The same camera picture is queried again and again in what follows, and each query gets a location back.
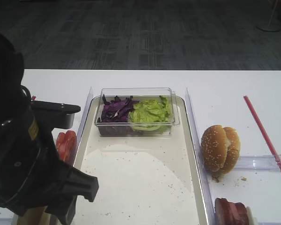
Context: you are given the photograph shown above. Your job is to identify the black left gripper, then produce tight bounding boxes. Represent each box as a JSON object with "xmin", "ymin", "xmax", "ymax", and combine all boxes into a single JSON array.
[{"xmin": 0, "ymin": 117, "xmax": 99, "ymax": 225}]

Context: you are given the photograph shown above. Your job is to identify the pale bun bottom slice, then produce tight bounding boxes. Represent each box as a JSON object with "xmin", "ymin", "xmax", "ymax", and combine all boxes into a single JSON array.
[{"xmin": 39, "ymin": 211, "xmax": 51, "ymax": 225}]

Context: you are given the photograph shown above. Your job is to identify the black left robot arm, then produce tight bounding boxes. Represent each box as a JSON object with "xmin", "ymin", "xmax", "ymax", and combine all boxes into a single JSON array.
[{"xmin": 0, "ymin": 34, "xmax": 99, "ymax": 225}]

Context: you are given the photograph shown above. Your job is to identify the front tomato slice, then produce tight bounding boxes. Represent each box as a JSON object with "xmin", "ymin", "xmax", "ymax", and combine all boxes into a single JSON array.
[{"xmin": 58, "ymin": 136, "xmax": 76, "ymax": 162}]

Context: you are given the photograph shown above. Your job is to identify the tomato slice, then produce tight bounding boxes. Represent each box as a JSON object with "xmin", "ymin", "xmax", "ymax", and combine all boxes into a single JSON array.
[
  {"xmin": 56, "ymin": 130, "xmax": 76, "ymax": 151},
  {"xmin": 58, "ymin": 136, "xmax": 76, "ymax": 162}
]

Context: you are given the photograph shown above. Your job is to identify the rear tomato slice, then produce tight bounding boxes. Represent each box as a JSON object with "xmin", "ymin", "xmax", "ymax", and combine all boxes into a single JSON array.
[{"xmin": 56, "ymin": 130, "xmax": 76, "ymax": 151}]

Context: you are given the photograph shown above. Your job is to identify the green lettuce leaves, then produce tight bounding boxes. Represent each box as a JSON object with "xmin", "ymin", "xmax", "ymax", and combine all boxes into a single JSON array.
[{"xmin": 128, "ymin": 96, "xmax": 172, "ymax": 134}]

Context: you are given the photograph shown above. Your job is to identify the front meat patty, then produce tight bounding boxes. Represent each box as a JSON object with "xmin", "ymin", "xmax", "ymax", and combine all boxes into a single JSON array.
[{"xmin": 215, "ymin": 198, "xmax": 234, "ymax": 225}]

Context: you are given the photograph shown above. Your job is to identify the meat patty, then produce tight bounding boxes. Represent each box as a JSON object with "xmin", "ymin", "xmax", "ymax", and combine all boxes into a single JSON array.
[
  {"xmin": 215, "ymin": 198, "xmax": 234, "ymax": 225},
  {"xmin": 229, "ymin": 202, "xmax": 249, "ymax": 225}
]

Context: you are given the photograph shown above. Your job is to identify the rear meat patty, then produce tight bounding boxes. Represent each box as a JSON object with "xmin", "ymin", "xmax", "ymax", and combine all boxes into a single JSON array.
[{"xmin": 229, "ymin": 202, "xmax": 249, "ymax": 225}]

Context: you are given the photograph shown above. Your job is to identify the brown bun bottom half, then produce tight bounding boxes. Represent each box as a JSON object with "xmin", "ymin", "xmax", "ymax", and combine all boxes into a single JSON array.
[{"xmin": 17, "ymin": 207, "xmax": 46, "ymax": 225}]

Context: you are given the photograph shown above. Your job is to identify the cream metal tray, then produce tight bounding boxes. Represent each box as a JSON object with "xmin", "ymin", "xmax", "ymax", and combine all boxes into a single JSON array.
[{"xmin": 73, "ymin": 97, "xmax": 207, "ymax": 225}]

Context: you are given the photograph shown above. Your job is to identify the purple cabbage shreds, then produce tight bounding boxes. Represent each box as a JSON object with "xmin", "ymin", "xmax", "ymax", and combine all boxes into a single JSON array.
[{"xmin": 97, "ymin": 95, "xmax": 140, "ymax": 136}]

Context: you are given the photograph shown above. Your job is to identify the left long clear divider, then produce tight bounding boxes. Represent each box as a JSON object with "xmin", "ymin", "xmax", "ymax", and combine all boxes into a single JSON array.
[{"xmin": 69, "ymin": 87, "xmax": 93, "ymax": 166}]

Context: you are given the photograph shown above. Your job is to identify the long clear divider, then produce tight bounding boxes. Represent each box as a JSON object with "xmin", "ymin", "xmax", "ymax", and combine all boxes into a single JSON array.
[
  {"xmin": 185, "ymin": 88, "xmax": 217, "ymax": 225},
  {"xmin": 69, "ymin": 87, "xmax": 93, "ymax": 166}
]

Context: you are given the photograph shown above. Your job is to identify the clear plastic salad box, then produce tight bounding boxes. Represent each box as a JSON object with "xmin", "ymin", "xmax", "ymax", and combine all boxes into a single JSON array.
[{"xmin": 94, "ymin": 88, "xmax": 180, "ymax": 137}]

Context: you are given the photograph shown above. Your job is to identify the right long clear divider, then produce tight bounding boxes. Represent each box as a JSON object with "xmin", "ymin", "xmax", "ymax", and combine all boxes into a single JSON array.
[{"xmin": 185, "ymin": 88, "xmax": 217, "ymax": 225}]

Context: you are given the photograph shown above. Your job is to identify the front sesame bun top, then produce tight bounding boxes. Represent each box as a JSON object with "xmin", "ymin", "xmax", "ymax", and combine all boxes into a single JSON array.
[{"xmin": 200, "ymin": 125, "xmax": 228, "ymax": 172}]

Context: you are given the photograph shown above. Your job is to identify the sesame bun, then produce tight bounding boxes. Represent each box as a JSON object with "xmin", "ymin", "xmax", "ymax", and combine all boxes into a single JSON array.
[
  {"xmin": 220, "ymin": 127, "xmax": 241, "ymax": 174},
  {"xmin": 200, "ymin": 125, "xmax": 228, "ymax": 172}
]

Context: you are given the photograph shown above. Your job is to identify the rear sesame bun top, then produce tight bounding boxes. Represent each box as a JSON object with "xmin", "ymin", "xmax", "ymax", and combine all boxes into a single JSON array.
[{"xmin": 220, "ymin": 127, "xmax": 241, "ymax": 174}]

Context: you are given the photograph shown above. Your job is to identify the white patty stand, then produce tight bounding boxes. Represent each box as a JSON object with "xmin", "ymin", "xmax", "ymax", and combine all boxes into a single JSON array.
[{"xmin": 246, "ymin": 207, "xmax": 258, "ymax": 225}]

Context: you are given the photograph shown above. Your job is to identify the right red strip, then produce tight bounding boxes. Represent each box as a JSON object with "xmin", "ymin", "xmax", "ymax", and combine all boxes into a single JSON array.
[{"xmin": 243, "ymin": 96, "xmax": 281, "ymax": 172}]

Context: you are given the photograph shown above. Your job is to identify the grey floor stand base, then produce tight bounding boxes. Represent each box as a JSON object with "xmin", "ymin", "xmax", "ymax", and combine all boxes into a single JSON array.
[{"xmin": 256, "ymin": 0, "xmax": 281, "ymax": 32}]

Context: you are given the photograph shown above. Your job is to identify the left lower clear rail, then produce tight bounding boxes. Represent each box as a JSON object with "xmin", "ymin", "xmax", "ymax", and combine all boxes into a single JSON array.
[{"xmin": 0, "ymin": 217, "xmax": 17, "ymax": 225}]

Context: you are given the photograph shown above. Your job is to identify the clear rail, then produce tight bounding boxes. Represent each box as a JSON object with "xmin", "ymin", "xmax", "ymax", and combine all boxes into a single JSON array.
[
  {"xmin": 234, "ymin": 155, "xmax": 281, "ymax": 172},
  {"xmin": 0, "ymin": 217, "xmax": 17, "ymax": 225},
  {"xmin": 255, "ymin": 222, "xmax": 281, "ymax": 225}
]

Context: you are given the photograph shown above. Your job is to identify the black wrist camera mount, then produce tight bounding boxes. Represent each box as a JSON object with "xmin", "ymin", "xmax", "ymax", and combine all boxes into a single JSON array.
[{"xmin": 30, "ymin": 100, "xmax": 81, "ymax": 131}]

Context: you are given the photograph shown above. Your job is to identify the right lower clear rail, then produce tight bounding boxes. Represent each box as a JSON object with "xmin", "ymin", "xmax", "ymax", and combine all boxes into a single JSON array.
[{"xmin": 255, "ymin": 222, "xmax": 281, "ymax": 225}]

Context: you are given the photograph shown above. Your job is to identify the right upper clear rail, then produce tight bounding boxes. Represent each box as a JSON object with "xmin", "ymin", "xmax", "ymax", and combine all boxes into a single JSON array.
[{"xmin": 234, "ymin": 155, "xmax": 281, "ymax": 172}]

